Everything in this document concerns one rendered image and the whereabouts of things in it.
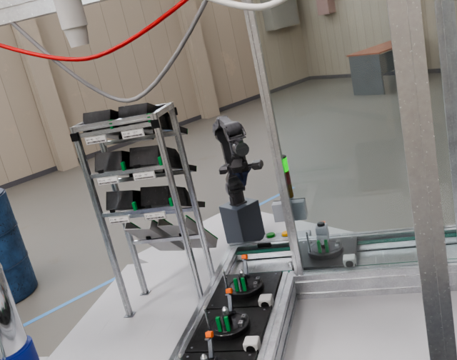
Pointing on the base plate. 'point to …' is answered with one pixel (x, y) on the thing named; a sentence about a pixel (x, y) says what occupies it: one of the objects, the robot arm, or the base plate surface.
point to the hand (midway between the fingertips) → (243, 178)
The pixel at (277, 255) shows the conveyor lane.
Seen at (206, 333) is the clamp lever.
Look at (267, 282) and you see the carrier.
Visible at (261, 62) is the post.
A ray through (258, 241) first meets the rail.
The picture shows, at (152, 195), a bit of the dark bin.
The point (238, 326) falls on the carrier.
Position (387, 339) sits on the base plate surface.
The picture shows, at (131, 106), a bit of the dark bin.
